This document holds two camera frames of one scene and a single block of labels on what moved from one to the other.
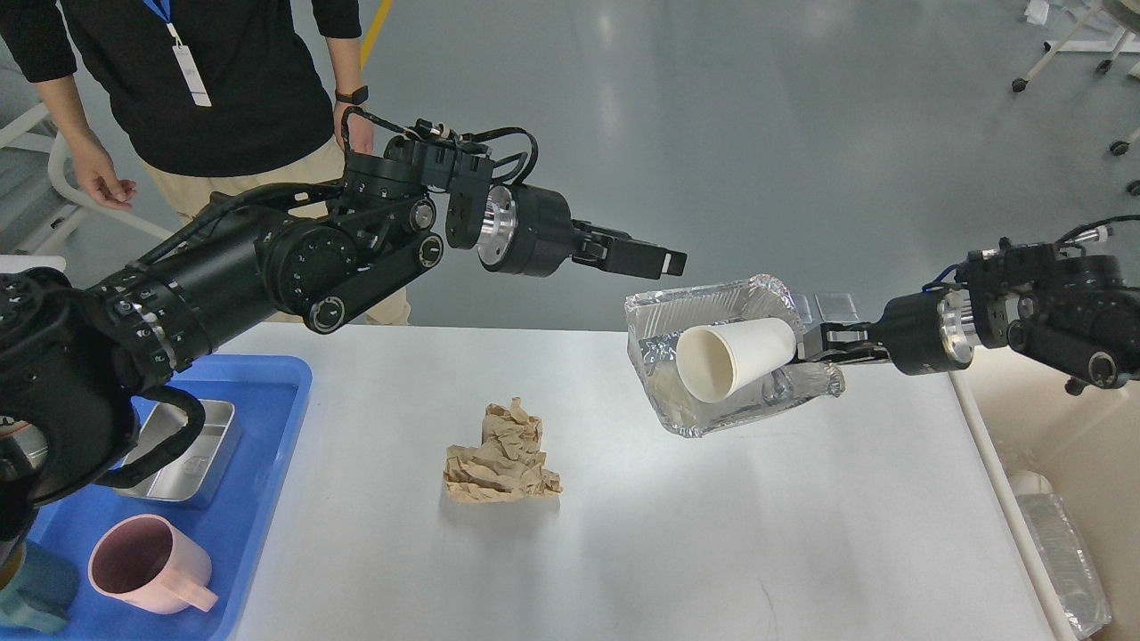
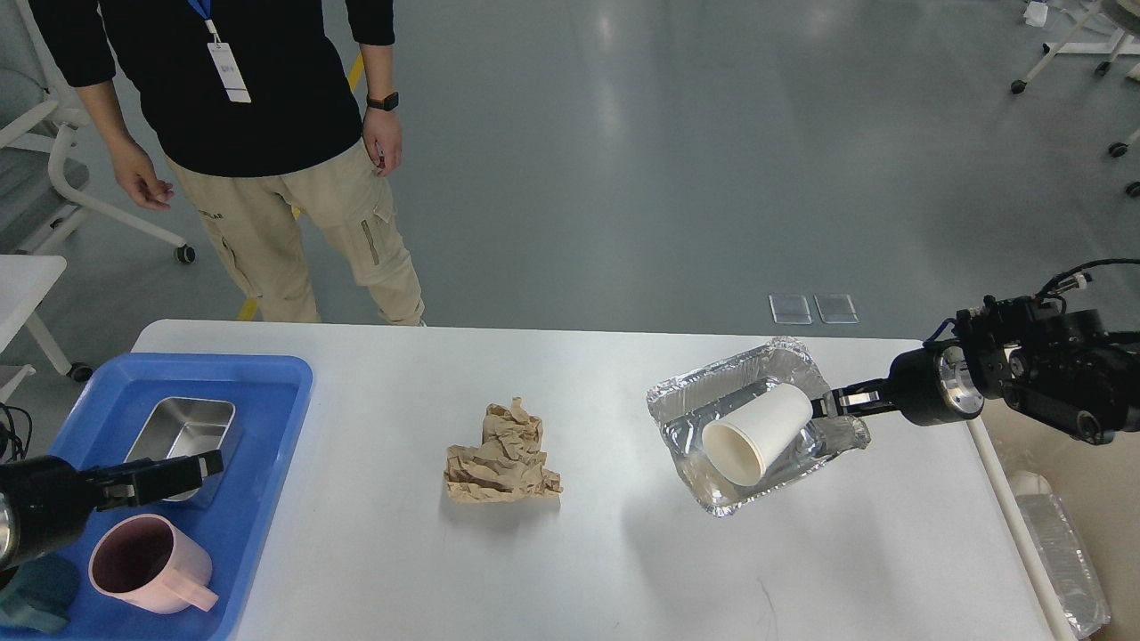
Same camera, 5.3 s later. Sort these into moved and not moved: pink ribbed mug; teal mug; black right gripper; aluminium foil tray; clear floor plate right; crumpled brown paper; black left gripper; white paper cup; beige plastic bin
Moved: black left gripper; black right gripper; aluminium foil tray; white paper cup
Not moved: pink ribbed mug; crumpled brown paper; beige plastic bin; teal mug; clear floor plate right
